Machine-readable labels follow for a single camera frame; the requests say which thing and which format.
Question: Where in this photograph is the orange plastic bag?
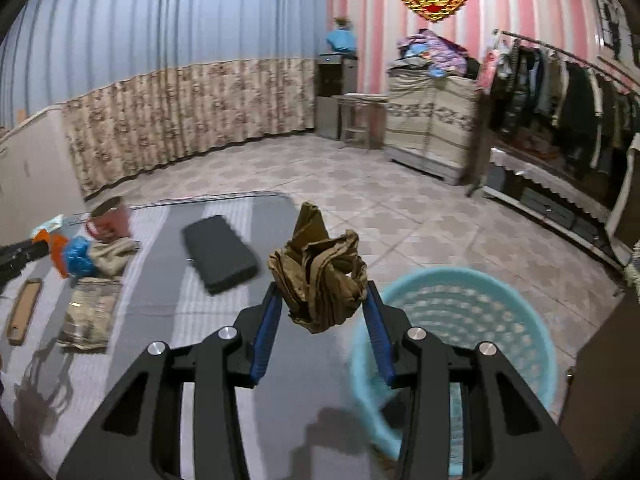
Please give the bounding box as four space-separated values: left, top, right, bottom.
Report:
32 229 70 278

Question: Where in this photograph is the blue plastic bag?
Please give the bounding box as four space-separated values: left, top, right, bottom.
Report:
63 236 98 278

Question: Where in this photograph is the brown paper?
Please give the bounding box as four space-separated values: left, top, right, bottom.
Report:
268 202 368 334

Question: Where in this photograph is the light blue tissue box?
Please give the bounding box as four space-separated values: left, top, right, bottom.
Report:
30 214 64 238

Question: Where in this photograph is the light blue waste basket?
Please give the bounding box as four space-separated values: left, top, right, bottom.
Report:
349 266 559 478

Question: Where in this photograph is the white cabinet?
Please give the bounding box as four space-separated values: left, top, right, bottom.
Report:
0 106 85 245

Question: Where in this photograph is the striped grey table cloth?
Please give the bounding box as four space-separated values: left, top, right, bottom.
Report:
1 193 383 479

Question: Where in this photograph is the beige crumpled cloth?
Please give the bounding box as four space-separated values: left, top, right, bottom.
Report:
88 237 140 278

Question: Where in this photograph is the black flat case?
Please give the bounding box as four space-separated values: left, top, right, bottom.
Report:
181 214 259 295

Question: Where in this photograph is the pink metal mug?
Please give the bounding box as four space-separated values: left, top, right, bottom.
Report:
85 196 131 244

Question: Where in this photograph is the floral beige curtain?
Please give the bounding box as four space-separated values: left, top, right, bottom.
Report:
62 58 314 196

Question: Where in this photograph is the low tv bench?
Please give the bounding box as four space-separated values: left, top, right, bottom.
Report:
478 145 631 269

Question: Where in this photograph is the cloth covered cabinet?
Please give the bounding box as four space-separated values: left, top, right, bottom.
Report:
384 70 480 185

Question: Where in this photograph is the small folding table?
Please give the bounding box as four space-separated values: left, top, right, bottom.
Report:
336 93 388 151

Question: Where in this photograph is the clothes rack with clothes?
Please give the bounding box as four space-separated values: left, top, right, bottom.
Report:
478 29 639 209

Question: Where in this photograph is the water dispenser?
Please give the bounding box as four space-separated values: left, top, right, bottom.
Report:
314 53 358 140

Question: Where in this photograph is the pile of clothes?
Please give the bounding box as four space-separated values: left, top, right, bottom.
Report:
388 28 480 79

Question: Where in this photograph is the blue covered potted plant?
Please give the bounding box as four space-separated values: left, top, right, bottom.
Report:
326 16 357 56

